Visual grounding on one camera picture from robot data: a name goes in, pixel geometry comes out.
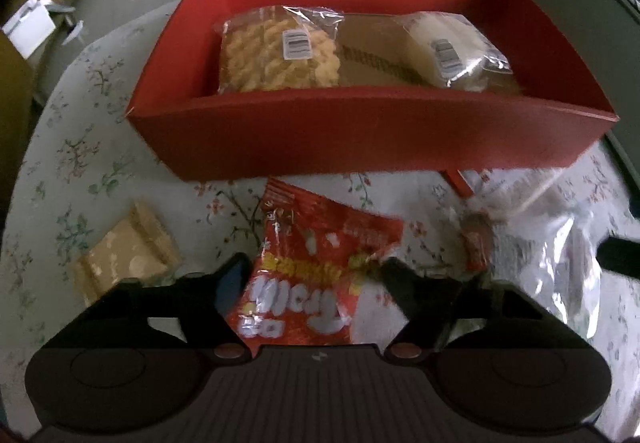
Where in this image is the pale snack clear packet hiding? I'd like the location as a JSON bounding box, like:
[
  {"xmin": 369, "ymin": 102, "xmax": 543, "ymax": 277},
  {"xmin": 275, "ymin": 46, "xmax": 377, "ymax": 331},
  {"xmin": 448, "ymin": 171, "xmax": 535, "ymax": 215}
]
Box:
[{"xmin": 400, "ymin": 10, "xmax": 513, "ymax": 94}]

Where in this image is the small brown red packet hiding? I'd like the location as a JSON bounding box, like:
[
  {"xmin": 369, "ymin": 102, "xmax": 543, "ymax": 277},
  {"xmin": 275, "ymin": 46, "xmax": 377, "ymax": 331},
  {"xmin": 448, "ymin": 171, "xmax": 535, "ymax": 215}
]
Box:
[{"xmin": 460, "ymin": 216, "xmax": 495, "ymax": 274}]

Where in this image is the clear packet with red edge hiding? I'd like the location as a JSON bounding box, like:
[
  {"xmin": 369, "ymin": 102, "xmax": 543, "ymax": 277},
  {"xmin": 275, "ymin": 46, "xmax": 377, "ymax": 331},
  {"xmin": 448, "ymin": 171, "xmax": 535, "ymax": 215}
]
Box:
[{"xmin": 445, "ymin": 167, "xmax": 566, "ymax": 224}]

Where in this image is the twisted snack clear packet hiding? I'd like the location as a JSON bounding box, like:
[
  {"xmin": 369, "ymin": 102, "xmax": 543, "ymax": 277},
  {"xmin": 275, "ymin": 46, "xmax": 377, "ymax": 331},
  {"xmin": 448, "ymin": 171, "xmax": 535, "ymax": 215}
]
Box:
[{"xmin": 212, "ymin": 6, "xmax": 346, "ymax": 96}]

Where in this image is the brown cardboard box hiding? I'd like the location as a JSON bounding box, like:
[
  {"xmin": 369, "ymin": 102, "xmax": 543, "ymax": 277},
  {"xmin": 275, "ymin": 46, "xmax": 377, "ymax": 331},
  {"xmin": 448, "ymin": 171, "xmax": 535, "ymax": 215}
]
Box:
[{"xmin": 0, "ymin": 30, "xmax": 40, "ymax": 224}]

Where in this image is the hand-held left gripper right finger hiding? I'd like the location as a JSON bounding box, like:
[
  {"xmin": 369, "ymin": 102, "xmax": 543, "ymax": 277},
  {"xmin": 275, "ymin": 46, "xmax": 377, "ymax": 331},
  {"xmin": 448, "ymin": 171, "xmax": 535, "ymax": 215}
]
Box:
[{"xmin": 377, "ymin": 257, "xmax": 552, "ymax": 365}]

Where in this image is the red snack packet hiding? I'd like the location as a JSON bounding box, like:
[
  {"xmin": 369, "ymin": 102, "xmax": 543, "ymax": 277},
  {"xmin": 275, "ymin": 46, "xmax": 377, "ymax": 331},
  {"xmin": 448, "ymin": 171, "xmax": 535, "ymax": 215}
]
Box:
[{"xmin": 225, "ymin": 177, "xmax": 405, "ymax": 341}]

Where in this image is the brown flat packet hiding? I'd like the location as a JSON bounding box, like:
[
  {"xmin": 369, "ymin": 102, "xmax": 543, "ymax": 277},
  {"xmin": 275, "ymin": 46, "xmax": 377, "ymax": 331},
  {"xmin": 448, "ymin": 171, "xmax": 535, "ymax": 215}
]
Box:
[{"xmin": 337, "ymin": 13, "xmax": 526, "ymax": 96}]

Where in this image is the floral tablecloth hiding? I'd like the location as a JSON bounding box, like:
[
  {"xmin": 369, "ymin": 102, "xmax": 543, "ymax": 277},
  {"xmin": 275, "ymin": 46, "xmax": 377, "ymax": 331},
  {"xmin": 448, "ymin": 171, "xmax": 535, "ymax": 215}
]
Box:
[{"xmin": 0, "ymin": 0, "xmax": 640, "ymax": 443}]

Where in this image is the white box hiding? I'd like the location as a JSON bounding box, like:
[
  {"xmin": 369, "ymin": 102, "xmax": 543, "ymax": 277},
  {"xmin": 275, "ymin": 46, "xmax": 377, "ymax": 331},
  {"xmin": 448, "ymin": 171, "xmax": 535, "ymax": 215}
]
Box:
[{"xmin": 2, "ymin": 0, "xmax": 57, "ymax": 59}]

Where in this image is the tan snack packet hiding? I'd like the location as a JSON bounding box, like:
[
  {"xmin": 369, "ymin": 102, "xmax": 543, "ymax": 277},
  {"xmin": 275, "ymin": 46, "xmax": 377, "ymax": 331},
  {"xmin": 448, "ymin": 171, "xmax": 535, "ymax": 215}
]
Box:
[{"xmin": 74, "ymin": 200, "xmax": 183, "ymax": 306}]

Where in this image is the crumpled silver packet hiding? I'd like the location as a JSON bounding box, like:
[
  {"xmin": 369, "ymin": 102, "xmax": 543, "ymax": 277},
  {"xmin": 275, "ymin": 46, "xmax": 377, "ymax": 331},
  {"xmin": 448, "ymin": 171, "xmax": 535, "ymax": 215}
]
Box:
[{"xmin": 492, "ymin": 210, "xmax": 603, "ymax": 339}]

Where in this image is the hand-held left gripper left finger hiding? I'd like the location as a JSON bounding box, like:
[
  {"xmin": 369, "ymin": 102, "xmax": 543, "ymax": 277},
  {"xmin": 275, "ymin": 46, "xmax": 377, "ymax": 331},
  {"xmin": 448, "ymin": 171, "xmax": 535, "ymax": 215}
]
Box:
[{"xmin": 85, "ymin": 253, "xmax": 253, "ymax": 365}]

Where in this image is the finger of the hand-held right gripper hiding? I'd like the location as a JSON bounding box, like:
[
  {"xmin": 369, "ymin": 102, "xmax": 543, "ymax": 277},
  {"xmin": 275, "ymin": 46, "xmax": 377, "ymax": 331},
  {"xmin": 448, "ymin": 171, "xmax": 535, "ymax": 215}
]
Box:
[{"xmin": 597, "ymin": 235, "xmax": 640, "ymax": 280}]

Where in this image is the red cardboard box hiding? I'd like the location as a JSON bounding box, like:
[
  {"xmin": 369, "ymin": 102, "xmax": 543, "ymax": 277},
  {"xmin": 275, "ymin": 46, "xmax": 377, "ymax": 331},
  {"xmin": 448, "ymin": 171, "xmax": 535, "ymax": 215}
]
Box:
[{"xmin": 125, "ymin": 0, "xmax": 620, "ymax": 181}]

